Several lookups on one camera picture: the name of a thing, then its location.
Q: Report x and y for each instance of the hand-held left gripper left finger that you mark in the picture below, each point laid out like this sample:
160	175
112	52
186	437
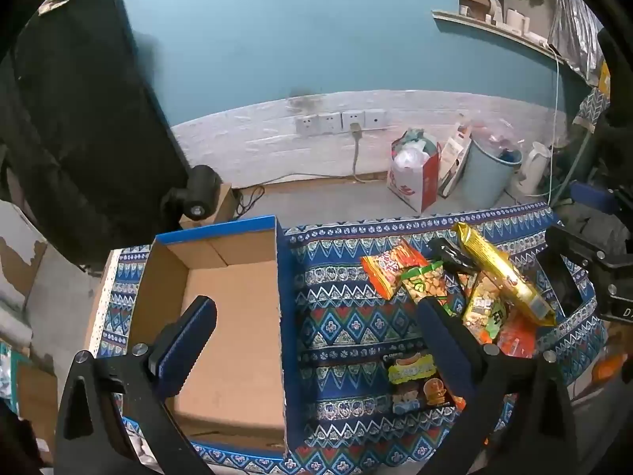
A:
190	336

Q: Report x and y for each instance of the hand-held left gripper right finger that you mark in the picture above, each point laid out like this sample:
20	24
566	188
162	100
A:
445	346

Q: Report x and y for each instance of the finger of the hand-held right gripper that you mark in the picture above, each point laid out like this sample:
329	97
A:
447	255
578	250

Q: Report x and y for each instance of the green peanut packet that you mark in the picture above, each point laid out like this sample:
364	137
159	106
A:
425	279

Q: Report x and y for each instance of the black snack packet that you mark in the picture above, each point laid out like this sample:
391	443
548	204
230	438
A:
415	381

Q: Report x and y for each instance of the blue-sided cardboard box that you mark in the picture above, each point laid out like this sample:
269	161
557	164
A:
232	316

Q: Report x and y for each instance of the yellow peanut packet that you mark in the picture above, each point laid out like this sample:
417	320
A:
482	307

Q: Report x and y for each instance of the long gold snack packet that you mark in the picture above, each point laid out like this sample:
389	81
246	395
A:
499	272

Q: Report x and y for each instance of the orange-red printed snack packet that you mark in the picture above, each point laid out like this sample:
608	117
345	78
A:
388	267

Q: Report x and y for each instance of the plain orange snack packet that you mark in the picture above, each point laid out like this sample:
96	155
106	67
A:
517	336

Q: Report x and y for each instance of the red and white bag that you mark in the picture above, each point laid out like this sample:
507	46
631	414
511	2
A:
415	183

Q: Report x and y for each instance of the light blue bin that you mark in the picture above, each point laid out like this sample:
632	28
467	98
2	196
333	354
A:
484	173

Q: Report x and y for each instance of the white kettle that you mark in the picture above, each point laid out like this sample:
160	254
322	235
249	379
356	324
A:
531	168

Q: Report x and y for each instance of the white carton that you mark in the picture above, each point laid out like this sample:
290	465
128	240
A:
452	156

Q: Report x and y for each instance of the blue patterned tablecloth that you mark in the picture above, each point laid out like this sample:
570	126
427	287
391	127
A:
336	316

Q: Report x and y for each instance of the small brown cardboard box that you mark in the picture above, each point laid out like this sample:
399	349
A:
225	205

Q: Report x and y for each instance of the brown cardboard piece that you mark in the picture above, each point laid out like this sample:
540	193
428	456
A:
34	401

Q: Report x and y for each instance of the silver foil sheet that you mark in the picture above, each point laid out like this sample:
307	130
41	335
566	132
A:
568	24

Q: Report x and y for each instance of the black curtain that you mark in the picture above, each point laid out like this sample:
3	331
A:
74	109

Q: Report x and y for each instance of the black camera lamp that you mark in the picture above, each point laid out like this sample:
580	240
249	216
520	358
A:
200	188

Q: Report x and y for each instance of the white wall socket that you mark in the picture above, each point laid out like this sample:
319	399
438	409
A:
376	118
330	123
348	116
307	124

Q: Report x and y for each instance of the wall shelf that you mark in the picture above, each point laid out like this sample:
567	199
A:
474	21

